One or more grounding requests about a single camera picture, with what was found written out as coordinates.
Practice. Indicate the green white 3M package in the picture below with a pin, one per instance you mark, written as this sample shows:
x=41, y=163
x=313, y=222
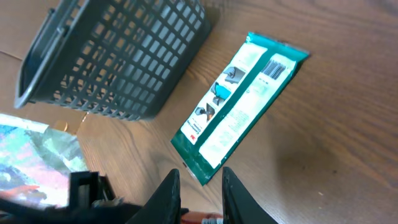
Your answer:
x=242, y=93

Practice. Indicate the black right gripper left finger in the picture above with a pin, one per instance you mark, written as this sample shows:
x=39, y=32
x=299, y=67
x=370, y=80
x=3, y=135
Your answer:
x=164, y=206

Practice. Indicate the grey plastic mesh basket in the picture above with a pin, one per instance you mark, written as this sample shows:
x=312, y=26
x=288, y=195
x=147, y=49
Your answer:
x=116, y=58

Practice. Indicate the colourful printed paper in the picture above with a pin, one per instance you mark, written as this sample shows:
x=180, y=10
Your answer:
x=36, y=162

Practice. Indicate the red snack bar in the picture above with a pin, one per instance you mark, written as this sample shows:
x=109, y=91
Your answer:
x=201, y=218

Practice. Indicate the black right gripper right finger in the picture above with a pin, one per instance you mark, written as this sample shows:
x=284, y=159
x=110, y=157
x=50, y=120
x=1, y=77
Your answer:
x=239, y=207

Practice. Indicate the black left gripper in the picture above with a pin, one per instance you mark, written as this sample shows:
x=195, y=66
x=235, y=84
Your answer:
x=91, y=201

